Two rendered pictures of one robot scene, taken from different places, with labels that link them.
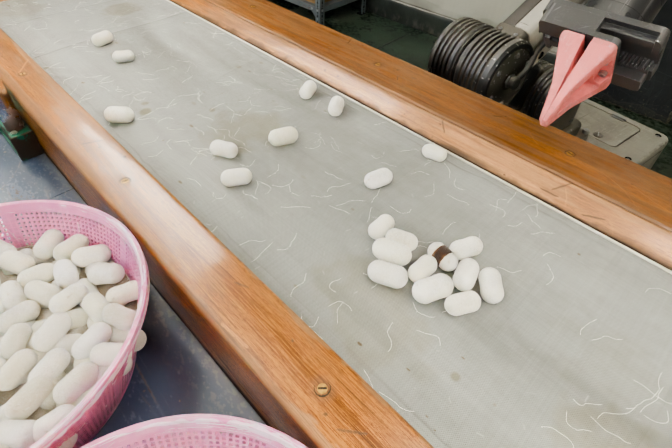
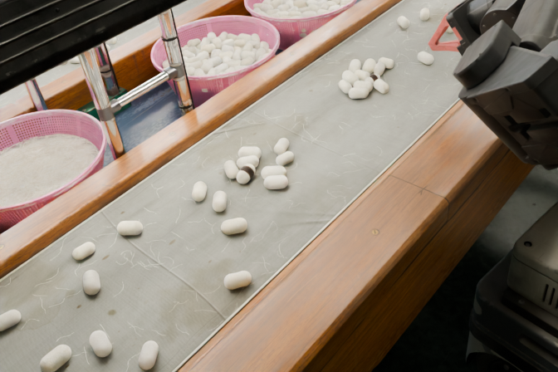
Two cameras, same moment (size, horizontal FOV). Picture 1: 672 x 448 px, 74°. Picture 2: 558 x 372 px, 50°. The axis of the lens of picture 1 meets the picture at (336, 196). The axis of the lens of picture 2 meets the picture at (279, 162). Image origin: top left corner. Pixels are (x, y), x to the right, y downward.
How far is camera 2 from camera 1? 1.07 m
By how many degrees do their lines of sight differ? 66
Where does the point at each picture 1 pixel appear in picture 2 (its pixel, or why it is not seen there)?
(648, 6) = (479, 7)
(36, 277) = (329, 4)
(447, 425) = (291, 89)
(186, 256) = (341, 19)
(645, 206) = (439, 139)
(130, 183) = not seen: outside the picture
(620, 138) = not seen: outside the picture
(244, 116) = not seen: hidden behind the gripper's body
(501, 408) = (300, 100)
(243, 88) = not seen: hidden behind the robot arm
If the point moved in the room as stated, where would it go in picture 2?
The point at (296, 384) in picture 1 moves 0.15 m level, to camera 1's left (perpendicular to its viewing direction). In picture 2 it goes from (293, 49) to (288, 17)
